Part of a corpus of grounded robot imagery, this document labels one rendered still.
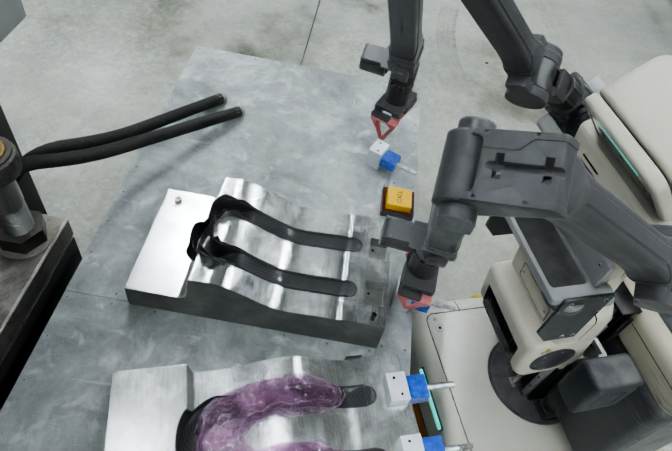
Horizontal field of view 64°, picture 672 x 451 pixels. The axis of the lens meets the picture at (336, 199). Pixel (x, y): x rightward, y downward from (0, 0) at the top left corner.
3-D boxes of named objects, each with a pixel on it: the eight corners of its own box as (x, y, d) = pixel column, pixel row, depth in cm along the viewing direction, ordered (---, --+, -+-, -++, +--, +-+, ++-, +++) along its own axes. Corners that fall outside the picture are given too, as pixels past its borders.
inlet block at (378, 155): (417, 175, 141) (422, 160, 137) (409, 186, 138) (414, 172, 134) (373, 153, 145) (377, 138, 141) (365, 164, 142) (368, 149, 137)
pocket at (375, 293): (385, 294, 110) (388, 284, 107) (383, 317, 107) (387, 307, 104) (363, 290, 110) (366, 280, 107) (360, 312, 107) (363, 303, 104)
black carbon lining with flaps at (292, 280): (362, 243, 116) (369, 215, 109) (354, 308, 105) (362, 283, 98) (202, 213, 115) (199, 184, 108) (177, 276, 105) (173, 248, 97)
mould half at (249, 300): (385, 245, 125) (397, 208, 115) (376, 348, 108) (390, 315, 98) (171, 205, 124) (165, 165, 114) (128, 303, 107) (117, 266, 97)
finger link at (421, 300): (388, 313, 109) (399, 289, 102) (394, 284, 114) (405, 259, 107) (421, 323, 109) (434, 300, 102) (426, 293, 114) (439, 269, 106)
